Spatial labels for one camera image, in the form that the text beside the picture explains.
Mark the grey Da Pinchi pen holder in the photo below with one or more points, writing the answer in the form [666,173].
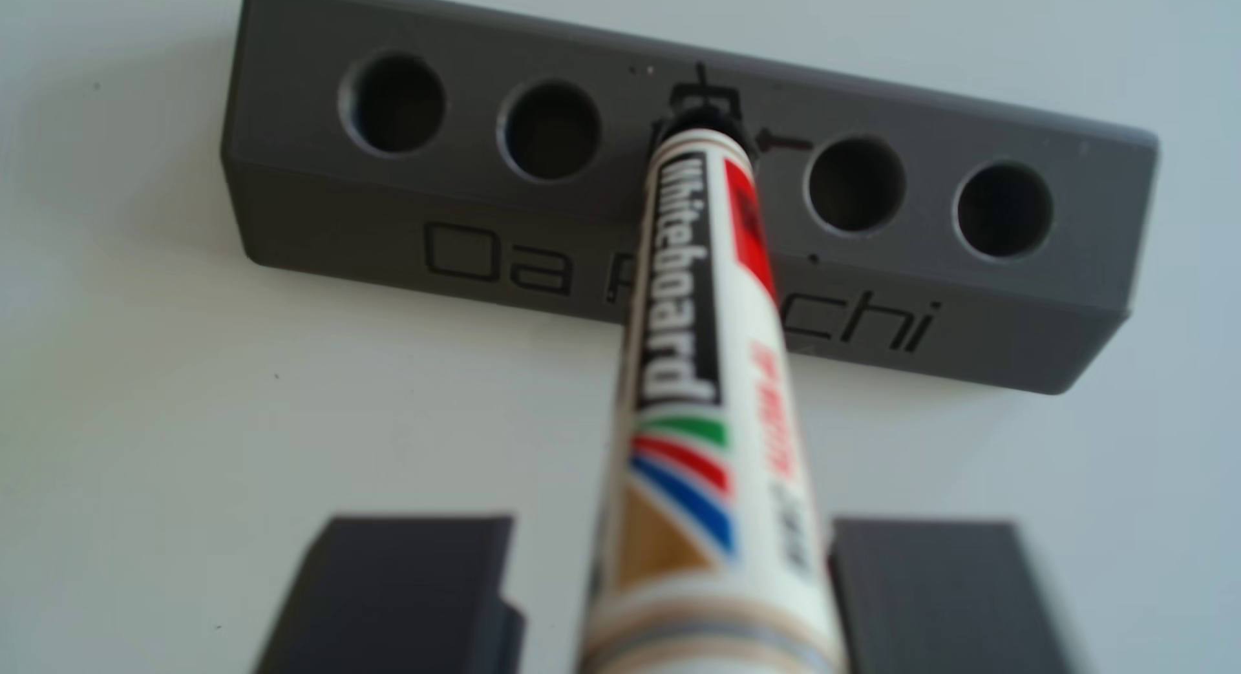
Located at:
[456,218]

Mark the whiteboard with aluminium frame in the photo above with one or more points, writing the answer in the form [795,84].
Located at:
[194,412]

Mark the white whiteboard marker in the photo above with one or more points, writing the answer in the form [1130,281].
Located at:
[708,441]

